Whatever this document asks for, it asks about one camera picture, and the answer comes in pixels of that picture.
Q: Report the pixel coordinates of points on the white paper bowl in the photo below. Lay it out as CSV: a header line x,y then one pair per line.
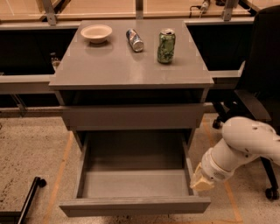
x,y
96,33

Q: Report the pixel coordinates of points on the black wheeled stand base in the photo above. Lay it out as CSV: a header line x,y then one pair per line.
x,y
18,217

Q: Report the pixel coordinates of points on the long grey desk frame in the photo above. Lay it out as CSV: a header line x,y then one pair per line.
x,y
221,45

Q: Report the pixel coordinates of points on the grey drawer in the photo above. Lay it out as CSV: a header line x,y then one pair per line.
x,y
134,172
134,117

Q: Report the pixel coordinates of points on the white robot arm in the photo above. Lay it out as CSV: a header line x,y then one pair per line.
x,y
243,140

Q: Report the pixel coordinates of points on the grey top drawer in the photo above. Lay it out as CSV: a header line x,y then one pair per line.
x,y
134,117

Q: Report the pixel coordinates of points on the blue silver soda can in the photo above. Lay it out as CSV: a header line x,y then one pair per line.
x,y
135,41

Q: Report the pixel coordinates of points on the crushed green soda can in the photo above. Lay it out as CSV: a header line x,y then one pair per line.
x,y
165,50

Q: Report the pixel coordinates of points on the black office chair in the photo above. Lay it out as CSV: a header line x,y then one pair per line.
x,y
256,95

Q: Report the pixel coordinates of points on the grey drawer cabinet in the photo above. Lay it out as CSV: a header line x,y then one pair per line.
x,y
112,74

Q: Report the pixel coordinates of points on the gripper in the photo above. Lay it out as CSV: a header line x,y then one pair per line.
x,y
213,168

